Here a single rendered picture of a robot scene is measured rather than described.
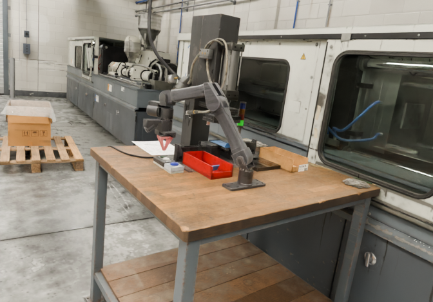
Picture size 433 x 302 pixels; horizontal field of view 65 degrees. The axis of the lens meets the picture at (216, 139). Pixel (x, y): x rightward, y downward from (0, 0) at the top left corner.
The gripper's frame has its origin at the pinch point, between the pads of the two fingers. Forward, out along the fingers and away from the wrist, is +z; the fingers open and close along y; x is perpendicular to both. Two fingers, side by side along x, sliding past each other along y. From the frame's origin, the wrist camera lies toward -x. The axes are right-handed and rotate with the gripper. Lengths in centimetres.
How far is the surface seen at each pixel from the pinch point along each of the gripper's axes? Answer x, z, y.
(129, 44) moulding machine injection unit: 142, -61, -433
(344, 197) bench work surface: 58, 8, 61
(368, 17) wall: 313, -118, -110
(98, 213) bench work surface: -21, 42, -27
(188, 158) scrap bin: 10.0, 3.6, 6.7
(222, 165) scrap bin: 21.7, 4.0, 18.8
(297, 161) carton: 70, 4, 22
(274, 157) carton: 59, 3, 16
